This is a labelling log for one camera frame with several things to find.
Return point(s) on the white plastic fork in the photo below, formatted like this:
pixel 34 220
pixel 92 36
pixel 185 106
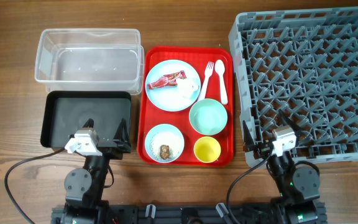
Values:
pixel 207 74

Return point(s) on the large light blue plate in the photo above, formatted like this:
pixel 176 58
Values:
pixel 168 98

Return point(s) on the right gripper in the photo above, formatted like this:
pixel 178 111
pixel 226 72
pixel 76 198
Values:
pixel 263 148

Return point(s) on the brown food scrap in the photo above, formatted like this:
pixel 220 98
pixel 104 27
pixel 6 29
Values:
pixel 164 152

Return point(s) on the white tissue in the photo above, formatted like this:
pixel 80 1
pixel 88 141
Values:
pixel 187 88

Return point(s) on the red snack wrapper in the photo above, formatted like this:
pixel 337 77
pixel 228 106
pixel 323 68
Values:
pixel 167 80

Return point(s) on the black plastic tray bin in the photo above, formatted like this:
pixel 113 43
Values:
pixel 67 111

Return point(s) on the clear plastic bin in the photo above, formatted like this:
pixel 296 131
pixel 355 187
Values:
pixel 90 59

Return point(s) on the grey dishwasher rack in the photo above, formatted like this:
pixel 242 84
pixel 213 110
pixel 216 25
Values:
pixel 304 62

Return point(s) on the small light blue bowl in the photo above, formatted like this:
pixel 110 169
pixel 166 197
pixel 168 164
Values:
pixel 158 129

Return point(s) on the pile of white rice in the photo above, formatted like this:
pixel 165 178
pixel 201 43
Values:
pixel 166 138

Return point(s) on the white plastic spoon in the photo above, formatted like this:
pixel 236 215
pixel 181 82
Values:
pixel 220 69

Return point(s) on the mint green bowl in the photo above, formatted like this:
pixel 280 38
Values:
pixel 208 117

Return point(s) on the yellow cup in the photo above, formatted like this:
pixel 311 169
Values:
pixel 207 149

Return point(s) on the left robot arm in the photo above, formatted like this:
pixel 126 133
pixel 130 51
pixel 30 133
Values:
pixel 84 186

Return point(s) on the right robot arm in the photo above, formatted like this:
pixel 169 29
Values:
pixel 297 182

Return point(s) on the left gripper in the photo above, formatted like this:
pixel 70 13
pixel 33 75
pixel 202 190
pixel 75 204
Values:
pixel 123 142

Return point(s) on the red serving tray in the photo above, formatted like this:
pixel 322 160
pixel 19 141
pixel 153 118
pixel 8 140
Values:
pixel 150 115

